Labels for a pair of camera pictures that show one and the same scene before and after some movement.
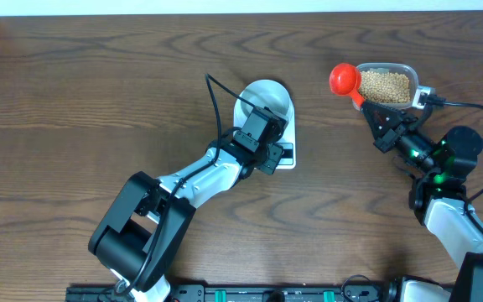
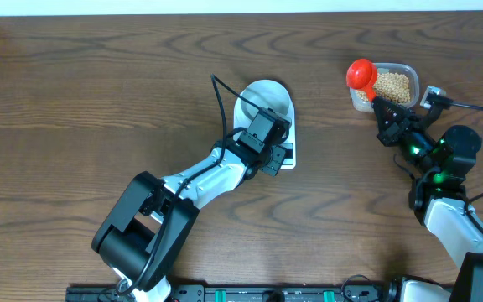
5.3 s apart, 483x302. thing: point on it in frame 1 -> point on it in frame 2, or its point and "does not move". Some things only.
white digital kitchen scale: (271, 95) does not move
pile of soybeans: (385, 87) does not move
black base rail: (248, 293) does not move
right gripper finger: (379, 130) -> (385, 120)
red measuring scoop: (345, 79) -> (362, 74)
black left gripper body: (266, 158) does not move
